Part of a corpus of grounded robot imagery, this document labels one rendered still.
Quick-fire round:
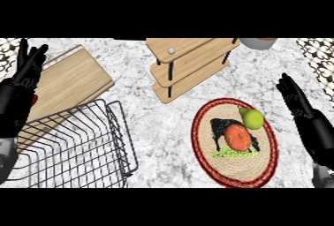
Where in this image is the orange squash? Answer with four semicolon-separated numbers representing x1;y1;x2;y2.
223;123;254;153

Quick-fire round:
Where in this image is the grey bowl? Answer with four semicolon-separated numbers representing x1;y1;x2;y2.
239;37;279;50

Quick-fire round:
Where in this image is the round woven red-rimmed placemat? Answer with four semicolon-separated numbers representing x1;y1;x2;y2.
190;97;280;189

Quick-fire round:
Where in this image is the wooden tiered shelf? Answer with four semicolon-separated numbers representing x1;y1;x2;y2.
144;37;241;105

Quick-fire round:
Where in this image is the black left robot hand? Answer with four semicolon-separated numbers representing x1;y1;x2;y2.
10;38;50;90

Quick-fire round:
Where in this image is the black wire basket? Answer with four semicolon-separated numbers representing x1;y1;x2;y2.
6;99;139;189

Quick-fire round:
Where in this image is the green pear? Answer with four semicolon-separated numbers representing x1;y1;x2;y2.
238;107;266;131

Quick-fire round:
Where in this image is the pale wooden cutting board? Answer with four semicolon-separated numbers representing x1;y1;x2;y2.
16;44;116;153

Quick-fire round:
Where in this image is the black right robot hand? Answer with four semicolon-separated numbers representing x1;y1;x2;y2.
275;72;317;119

